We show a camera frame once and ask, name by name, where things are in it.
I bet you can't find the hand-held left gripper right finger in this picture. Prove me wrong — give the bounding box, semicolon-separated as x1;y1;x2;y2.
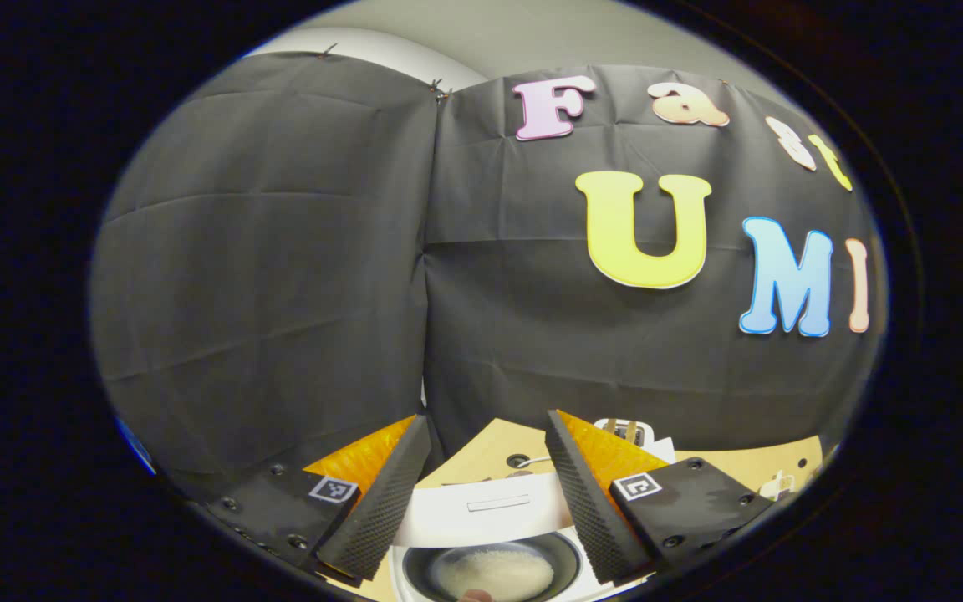
544;408;775;586

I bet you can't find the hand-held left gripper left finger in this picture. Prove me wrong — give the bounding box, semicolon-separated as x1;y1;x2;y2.
206;414;432;582

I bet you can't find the white rice cooker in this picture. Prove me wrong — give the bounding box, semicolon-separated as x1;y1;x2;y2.
388;472;654;602

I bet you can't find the white rice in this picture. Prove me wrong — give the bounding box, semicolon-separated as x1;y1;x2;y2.
434;548;556;601

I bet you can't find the white toaster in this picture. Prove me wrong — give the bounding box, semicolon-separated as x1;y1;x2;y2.
593;417;676;465

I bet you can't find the white divided dish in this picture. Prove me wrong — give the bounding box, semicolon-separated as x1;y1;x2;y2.
759;470;798;503

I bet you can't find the black backdrop cloth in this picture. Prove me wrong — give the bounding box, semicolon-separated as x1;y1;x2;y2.
89;52;888;503

